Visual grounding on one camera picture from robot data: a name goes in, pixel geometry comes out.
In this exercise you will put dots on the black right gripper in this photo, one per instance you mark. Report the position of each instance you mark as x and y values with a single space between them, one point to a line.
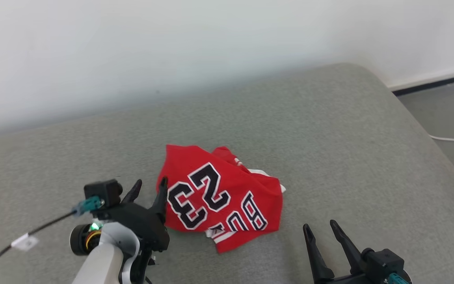
341 280

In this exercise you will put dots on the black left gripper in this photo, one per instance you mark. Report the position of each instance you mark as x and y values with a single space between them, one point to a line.
144 225

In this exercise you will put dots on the red basketball jersey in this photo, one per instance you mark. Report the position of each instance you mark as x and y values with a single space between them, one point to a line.
227 189

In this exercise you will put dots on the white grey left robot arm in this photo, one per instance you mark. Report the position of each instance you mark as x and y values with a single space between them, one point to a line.
106 252

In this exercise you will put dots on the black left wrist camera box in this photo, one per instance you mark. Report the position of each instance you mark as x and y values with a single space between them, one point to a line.
103 191

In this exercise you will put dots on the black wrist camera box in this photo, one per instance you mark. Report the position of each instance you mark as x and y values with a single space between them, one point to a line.
382 262
103 191

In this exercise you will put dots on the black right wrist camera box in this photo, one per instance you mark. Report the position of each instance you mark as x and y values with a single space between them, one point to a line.
382 262

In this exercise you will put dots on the dark wall baseboard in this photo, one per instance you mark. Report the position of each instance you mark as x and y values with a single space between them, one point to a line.
434 83

